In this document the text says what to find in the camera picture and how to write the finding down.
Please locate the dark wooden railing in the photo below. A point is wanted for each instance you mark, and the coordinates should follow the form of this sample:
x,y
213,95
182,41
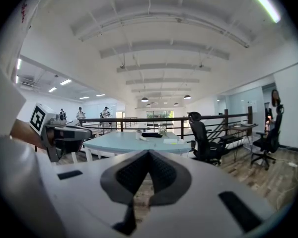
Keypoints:
x,y
164,119

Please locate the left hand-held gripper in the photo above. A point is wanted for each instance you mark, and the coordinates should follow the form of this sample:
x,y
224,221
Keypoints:
x,y
52,130

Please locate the black high-back office chair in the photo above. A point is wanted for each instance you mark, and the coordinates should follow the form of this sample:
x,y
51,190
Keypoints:
x,y
272,135

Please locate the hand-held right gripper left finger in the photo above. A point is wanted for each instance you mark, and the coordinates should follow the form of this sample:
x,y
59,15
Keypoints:
x,y
84,195

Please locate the black mesh office chair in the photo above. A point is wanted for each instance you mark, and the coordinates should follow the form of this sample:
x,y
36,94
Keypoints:
x,y
201,137

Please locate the white paper sheet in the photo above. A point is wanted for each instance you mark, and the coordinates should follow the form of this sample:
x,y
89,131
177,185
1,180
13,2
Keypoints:
x,y
171,141

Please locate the wooden desk with metal legs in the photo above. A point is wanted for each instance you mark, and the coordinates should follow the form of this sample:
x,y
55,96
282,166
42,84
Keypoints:
x,y
241,128

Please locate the black flat object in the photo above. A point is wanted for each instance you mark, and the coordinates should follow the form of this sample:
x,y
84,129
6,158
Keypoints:
x,y
151,134

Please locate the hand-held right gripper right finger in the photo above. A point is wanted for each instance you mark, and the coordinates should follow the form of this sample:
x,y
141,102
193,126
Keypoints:
x,y
201,197

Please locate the rectangular ceiling light panel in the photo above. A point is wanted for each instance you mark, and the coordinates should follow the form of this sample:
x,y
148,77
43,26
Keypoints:
x,y
52,89
65,82

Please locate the light blue table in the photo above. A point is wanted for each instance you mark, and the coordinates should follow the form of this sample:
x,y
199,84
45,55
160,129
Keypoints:
x,y
129,142

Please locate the person's left forearm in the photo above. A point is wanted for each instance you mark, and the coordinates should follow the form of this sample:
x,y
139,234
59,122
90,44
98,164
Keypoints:
x,y
24,133

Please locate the person's white shirt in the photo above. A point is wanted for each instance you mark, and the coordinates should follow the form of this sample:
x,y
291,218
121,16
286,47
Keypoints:
x,y
5,95

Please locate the ceiling tube light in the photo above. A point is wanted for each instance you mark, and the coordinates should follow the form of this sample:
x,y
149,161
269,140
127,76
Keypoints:
x,y
263,2

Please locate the white cylindrical object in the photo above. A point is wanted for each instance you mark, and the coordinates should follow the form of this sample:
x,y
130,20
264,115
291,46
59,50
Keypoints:
x,y
139,135

